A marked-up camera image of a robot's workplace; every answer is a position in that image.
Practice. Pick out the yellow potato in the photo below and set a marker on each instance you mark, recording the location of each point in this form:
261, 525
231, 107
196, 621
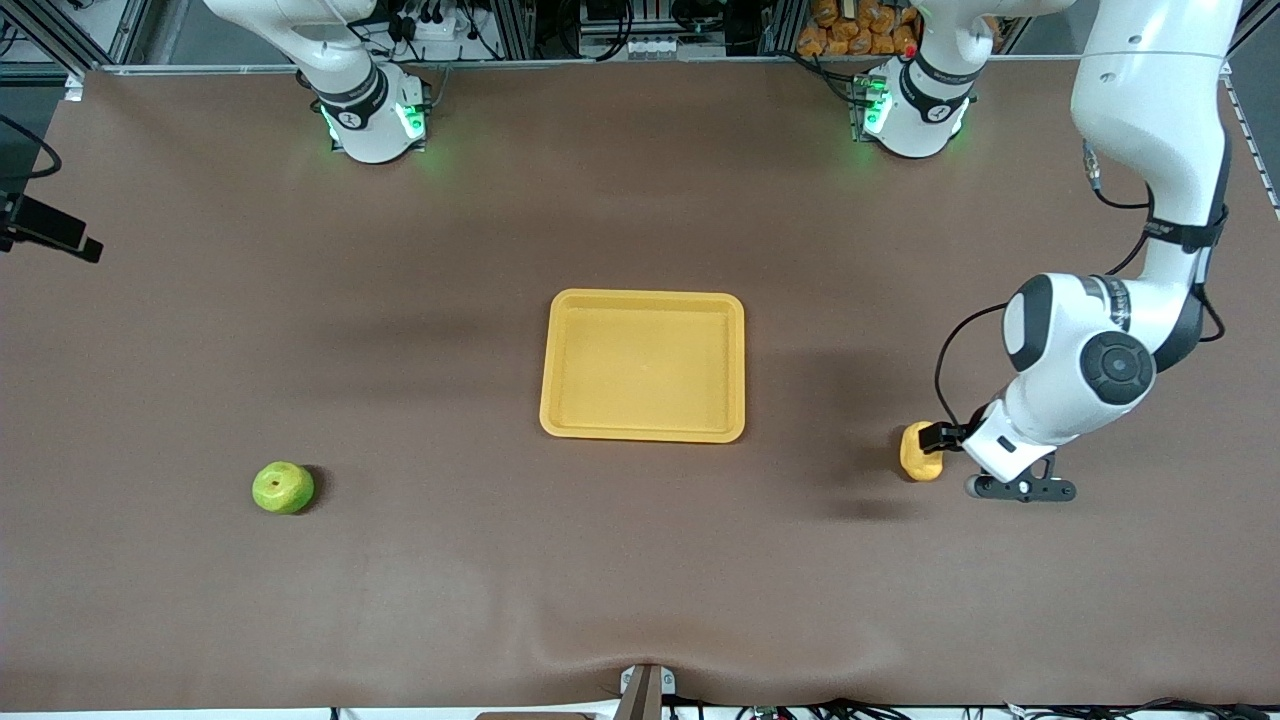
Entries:
915, 465

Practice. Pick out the green apple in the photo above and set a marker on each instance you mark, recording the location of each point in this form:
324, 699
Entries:
282, 488

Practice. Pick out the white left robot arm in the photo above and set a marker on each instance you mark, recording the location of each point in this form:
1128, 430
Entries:
1150, 100

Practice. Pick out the yellow plastic tray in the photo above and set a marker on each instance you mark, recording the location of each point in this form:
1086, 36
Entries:
645, 370

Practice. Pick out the brown table mat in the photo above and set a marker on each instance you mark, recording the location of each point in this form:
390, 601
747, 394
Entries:
640, 560

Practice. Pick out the bag of orange snacks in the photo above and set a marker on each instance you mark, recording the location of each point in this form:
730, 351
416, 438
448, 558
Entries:
855, 30

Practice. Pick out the white power strip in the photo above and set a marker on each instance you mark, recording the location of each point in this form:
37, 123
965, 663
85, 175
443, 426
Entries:
652, 47

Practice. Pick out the metal table edge bracket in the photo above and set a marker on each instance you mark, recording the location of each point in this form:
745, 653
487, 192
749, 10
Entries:
646, 692

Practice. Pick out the aluminium frame rail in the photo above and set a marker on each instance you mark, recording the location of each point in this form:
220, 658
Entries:
640, 62

